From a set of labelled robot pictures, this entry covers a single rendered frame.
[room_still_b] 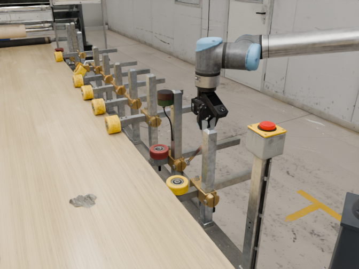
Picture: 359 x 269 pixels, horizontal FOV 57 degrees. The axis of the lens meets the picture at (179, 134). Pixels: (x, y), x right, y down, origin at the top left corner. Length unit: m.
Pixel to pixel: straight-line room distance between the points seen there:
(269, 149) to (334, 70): 3.29
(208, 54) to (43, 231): 0.75
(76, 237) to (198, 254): 0.35
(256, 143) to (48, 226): 0.65
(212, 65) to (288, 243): 1.49
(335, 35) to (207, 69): 0.45
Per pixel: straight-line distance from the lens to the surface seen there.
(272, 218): 2.50
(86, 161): 1.36
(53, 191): 1.22
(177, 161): 1.37
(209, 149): 1.10
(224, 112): 1.17
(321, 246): 2.39
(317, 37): 1.28
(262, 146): 0.83
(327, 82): 4.16
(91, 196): 1.14
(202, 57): 1.15
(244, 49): 1.14
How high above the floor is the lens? 1.58
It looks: 27 degrees down
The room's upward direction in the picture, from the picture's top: straight up
